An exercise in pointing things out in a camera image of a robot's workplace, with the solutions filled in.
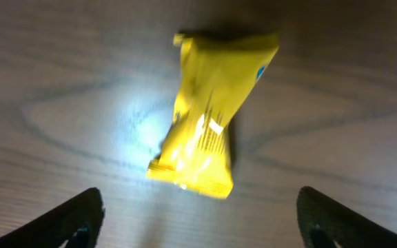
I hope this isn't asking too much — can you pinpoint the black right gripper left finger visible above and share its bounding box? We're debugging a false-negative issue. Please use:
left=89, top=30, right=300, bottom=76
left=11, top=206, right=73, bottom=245
left=0, top=187, right=105, bottom=248

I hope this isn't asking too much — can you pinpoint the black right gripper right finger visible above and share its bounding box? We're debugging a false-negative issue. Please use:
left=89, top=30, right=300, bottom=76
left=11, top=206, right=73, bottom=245
left=296, top=186, right=397, bottom=248

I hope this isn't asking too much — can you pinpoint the yellow snack packet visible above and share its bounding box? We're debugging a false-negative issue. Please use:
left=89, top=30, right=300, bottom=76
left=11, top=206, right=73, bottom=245
left=146, top=33, right=279, bottom=199

